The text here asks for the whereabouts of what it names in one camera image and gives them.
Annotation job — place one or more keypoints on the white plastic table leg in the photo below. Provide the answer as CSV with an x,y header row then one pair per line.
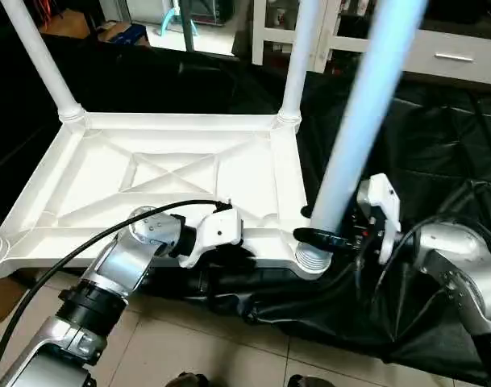
x,y
362,113
39,60
297,56

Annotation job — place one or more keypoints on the white plastic table top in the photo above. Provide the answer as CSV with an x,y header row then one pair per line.
x,y
148,177

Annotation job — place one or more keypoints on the black work mat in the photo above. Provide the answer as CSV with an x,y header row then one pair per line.
x,y
374,314

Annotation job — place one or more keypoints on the dark robot right foot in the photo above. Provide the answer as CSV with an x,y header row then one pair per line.
x,y
309,381

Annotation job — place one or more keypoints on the white low drawer unit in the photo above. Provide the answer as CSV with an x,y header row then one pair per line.
x,y
455,56

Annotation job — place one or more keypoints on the white glass-door cabinet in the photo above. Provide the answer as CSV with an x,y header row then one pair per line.
x,y
326,32

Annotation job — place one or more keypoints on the grey metal pole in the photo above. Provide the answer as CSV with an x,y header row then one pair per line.
x,y
187,24

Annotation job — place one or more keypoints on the blue cardboard box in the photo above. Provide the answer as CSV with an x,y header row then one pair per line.
x,y
124,34

